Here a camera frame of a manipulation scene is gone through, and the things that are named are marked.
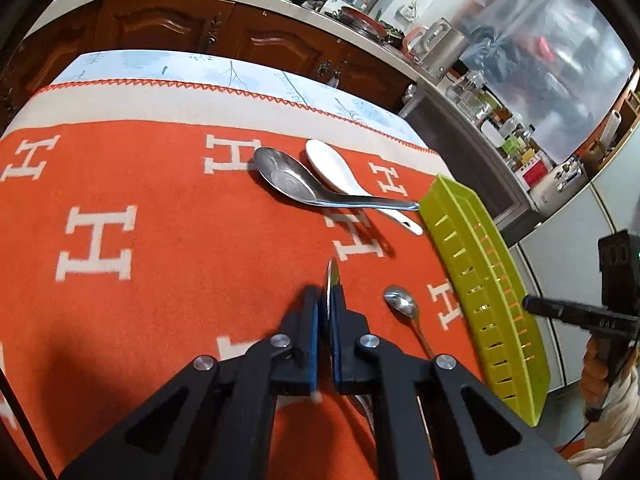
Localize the light blue tablecloth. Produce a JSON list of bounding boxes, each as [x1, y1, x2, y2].
[[60, 50, 426, 148]]

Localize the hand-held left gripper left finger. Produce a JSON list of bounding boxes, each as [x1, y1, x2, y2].
[[57, 285, 321, 480]]

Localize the black cable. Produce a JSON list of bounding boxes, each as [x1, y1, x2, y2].
[[557, 407, 601, 456]]

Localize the person's right forearm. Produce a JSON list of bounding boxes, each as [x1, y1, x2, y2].
[[570, 355, 640, 480]]

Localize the orange patterned blanket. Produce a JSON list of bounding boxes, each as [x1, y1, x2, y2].
[[0, 80, 501, 480]]

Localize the large metal soup spoon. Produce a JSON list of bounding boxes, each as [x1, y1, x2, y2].
[[253, 146, 421, 212]]

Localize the green plastic utensil tray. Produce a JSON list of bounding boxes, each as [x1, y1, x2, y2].
[[417, 174, 551, 428]]

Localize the white ceramic spoon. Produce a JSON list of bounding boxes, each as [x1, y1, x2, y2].
[[305, 139, 425, 237]]

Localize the brown wooden cabinet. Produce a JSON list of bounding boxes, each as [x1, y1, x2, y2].
[[0, 0, 416, 126]]

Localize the stainless steel electric kettle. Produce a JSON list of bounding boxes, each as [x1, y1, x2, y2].
[[402, 17, 471, 83]]

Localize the white cabinet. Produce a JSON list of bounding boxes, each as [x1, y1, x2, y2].
[[515, 175, 640, 396]]

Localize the red box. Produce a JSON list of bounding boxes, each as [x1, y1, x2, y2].
[[520, 160, 548, 186]]

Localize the paper towel roll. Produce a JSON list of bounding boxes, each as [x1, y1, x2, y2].
[[597, 110, 626, 148]]

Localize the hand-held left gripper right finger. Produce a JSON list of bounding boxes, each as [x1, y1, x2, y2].
[[327, 284, 583, 480]]

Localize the row of seasoning jars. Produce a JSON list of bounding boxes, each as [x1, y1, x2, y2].
[[445, 67, 556, 171]]

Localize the red pan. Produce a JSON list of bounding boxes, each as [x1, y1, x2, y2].
[[340, 5, 388, 38]]

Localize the clear plastic curtain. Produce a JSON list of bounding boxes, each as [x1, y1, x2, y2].
[[380, 0, 636, 161]]

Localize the person's right hand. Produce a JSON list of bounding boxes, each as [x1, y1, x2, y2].
[[580, 336, 614, 409]]

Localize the white small appliance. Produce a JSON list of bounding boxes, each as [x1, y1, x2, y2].
[[530, 157, 588, 211]]

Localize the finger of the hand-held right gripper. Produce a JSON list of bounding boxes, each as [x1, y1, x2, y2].
[[522, 296, 606, 327]]

